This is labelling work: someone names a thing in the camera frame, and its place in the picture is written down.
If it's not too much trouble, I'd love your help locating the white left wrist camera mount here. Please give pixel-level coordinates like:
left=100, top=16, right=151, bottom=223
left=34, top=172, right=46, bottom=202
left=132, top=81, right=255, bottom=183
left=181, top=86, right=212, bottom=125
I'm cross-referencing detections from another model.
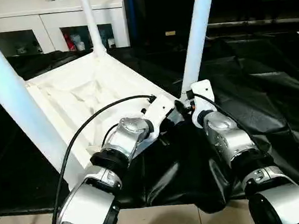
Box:
left=136, top=92, right=178, bottom=144

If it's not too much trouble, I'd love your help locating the dark metal rail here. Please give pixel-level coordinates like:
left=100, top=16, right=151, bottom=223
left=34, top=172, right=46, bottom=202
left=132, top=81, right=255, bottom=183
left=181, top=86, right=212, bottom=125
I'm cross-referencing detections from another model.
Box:
left=206, top=12, right=299, bottom=35

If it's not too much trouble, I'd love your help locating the white bottle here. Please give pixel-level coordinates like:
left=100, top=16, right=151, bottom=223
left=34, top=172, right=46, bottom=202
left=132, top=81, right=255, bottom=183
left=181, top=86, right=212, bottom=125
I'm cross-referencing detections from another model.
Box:
left=74, top=34, right=86, bottom=51

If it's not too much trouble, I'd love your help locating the white glass-door cabinet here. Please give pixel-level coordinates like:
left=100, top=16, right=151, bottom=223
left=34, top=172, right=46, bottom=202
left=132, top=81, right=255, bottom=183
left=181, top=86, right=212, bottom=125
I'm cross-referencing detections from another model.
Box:
left=0, top=0, right=131, bottom=63

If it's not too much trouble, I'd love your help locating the white plastic table leg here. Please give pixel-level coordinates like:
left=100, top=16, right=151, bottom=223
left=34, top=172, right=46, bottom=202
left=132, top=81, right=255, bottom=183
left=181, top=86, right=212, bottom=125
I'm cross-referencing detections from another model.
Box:
left=0, top=0, right=75, bottom=191
left=77, top=0, right=108, bottom=61
left=168, top=0, right=231, bottom=95

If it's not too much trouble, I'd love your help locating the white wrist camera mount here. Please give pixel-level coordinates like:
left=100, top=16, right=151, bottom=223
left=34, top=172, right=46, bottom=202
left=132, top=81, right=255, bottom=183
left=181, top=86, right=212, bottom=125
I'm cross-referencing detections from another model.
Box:
left=136, top=92, right=178, bottom=144
left=186, top=78, right=220, bottom=129

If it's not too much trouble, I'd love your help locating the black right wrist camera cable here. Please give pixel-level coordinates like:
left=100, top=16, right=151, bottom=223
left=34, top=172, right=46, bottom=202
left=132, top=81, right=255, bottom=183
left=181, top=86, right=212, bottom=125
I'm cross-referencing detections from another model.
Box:
left=186, top=76, right=299, bottom=224

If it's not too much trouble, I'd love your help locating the red package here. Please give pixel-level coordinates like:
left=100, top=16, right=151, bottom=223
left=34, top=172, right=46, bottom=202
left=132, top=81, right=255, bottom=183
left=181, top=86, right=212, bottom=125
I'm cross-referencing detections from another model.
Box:
left=66, top=33, right=77, bottom=52

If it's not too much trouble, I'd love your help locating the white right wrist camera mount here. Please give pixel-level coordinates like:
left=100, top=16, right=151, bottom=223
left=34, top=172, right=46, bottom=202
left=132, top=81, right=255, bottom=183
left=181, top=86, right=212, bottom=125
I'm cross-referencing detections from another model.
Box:
left=186, top=78, right=220, bottom=129

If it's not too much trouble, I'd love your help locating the black work mat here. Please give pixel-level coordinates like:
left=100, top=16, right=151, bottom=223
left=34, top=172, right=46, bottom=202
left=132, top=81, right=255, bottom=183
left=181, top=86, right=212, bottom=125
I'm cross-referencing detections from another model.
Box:
left=0, top=17, right=299, bottom=224

